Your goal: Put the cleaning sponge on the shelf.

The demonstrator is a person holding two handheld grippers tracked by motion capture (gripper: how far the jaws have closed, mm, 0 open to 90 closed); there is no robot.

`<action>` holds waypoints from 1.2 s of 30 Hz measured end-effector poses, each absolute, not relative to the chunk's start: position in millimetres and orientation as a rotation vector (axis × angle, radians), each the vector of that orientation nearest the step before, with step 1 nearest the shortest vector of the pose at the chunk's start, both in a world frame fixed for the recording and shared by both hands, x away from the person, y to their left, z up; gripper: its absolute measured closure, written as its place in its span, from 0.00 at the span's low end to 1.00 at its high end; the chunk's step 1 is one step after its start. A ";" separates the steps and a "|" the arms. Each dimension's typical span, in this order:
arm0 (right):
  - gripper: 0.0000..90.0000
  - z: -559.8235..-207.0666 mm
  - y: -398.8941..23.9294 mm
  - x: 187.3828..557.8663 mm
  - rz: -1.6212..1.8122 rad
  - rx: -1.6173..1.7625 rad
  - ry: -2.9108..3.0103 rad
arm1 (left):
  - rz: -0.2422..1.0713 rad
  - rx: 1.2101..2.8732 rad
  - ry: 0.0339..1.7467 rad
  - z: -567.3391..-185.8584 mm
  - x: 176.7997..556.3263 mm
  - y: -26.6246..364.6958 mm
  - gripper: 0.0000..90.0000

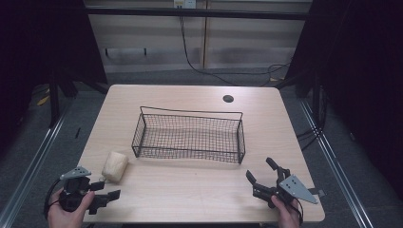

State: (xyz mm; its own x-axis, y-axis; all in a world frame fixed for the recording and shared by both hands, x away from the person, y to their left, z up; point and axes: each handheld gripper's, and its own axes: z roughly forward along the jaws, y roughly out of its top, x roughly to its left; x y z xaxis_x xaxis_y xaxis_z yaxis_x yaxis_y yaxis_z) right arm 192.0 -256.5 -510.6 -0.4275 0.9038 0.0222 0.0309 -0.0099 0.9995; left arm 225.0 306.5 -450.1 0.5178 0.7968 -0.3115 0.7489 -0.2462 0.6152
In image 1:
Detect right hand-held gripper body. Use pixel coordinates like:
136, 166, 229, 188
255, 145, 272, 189
252, 166, 327, 210

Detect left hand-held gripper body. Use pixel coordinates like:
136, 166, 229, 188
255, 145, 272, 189
58, 165, 98, 213

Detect beige bread loaf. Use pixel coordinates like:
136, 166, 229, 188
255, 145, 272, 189
101, 150, 130, 184

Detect black wire mesh basket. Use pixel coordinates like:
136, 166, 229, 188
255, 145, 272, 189
131, 105, 246, 165

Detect person's left hand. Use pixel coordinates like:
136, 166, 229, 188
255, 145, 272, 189
47, 188, 96, 228

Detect person's right hand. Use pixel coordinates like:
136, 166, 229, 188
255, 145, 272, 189
270, 194, 302, 228

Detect black metal stand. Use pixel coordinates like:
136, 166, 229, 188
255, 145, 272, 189
47, 71, 80, 128
275, 69, 329, 129

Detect yellow floor tape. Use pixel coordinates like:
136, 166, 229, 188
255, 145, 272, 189
35, 88, 51, 107

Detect black curtain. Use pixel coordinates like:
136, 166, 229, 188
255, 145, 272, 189
0, 0, 108, 153
284, 0, 403, 201

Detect black horizontal bar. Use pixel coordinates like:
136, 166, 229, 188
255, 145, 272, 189
85, 7, 314, 21

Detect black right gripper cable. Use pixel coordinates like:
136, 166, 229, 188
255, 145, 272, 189
293, 198, 305, 226

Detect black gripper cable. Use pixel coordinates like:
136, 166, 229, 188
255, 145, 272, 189
43, 178, 64, 220
293, 198, 305, 226

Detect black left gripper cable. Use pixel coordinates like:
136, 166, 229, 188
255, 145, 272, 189
43, 178, 64, 220

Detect metal floor rail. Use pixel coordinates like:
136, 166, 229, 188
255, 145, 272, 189
0, 104, 73, 228
298, 98, 375, 228

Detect black floor cables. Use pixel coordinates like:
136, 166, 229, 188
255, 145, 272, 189
296, 124, 327, 152

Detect long black wall cable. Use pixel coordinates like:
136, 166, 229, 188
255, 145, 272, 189
179, 15, 293, 87

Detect white wall power outlet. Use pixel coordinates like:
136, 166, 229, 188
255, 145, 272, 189
173, 0, 198, 10

